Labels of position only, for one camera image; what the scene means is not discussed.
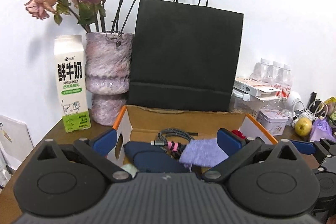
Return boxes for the purple drawstring fabric pouch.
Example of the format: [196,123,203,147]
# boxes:
[179,138,228,170]

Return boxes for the navy blue zip case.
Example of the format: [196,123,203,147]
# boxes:
[123,141,189,173]

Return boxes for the cable with pink tie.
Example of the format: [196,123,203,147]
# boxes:
[150,128,197,159]

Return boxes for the red rose hair clip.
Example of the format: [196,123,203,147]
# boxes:
[232,130,246,139]

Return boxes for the iridescent plastic bag bundle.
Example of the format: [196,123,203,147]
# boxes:
[121,163,139,178]

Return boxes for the yellow green apple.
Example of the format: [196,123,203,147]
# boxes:
[294,117,312,137]

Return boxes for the purple tissue packet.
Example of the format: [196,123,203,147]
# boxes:
[309,119,335,141]

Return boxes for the red cardboard produce box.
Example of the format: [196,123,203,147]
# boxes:
[106,105,277,166]

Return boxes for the white round gadget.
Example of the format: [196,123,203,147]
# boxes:
[286,90,305,127]

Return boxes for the small floral tin box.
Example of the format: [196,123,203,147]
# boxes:
[256,109,288,136]

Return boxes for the clear plastic food container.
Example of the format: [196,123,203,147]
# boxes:
[228,89,280,118]

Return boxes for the colourful snack packet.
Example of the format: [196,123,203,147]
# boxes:
[325,97,336,124]

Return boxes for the flat white orange box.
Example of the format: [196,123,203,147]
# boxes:
[234,77,281,98]

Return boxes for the right water bottle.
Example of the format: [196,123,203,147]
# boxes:
[276,64,293,98]

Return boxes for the water bottle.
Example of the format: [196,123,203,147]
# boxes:
[276,64,293,98]
[262,61,281,86]
[249,59,269,82]

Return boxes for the left water bottle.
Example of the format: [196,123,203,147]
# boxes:
[249,59,269,82]

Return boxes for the white green milk carton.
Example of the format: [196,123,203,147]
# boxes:
[54,35,91,133]

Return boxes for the middle water bottle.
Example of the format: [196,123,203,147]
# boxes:
[262,61,281,86]

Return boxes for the purple textured vase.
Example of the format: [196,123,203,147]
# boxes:
[85,32,134,126]

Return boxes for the black paper shopping bag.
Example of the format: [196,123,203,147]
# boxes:
[127,0,244,112]

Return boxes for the white charging cables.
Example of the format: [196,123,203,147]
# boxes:
[291,99,332,122]

